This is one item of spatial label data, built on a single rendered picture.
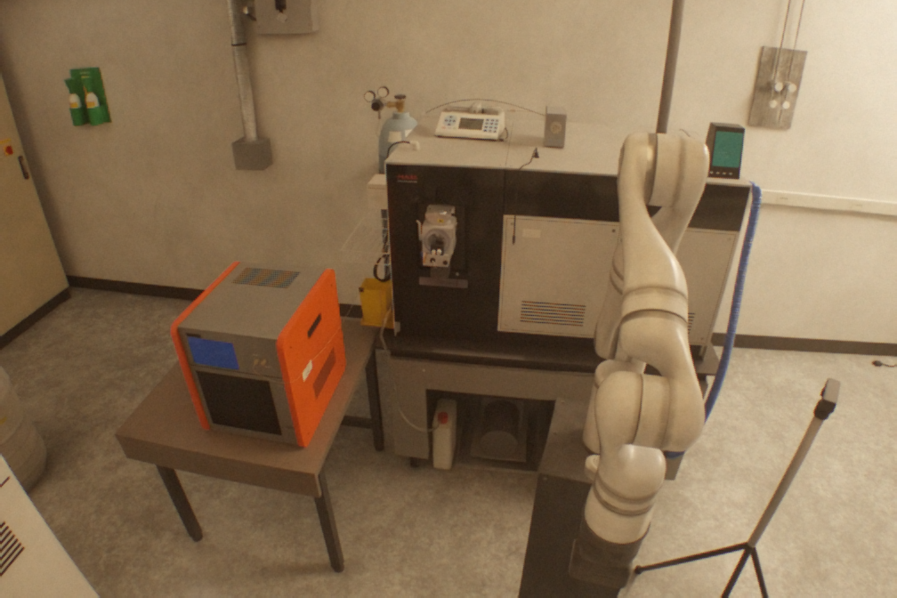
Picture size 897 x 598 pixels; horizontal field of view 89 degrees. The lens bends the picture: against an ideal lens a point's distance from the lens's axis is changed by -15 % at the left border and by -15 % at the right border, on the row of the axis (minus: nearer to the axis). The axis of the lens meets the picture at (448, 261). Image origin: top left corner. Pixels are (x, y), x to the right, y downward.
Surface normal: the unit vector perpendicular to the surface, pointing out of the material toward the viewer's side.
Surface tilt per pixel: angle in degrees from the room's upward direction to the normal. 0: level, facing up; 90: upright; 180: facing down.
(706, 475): 0
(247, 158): 90
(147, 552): 0
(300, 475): 90
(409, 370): 90
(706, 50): 90
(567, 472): 0
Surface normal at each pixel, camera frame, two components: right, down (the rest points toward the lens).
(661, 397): -0.11, -0.58
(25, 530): 0.99, 0.07
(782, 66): -0.15, 0.47
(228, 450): 0.00, -0.88
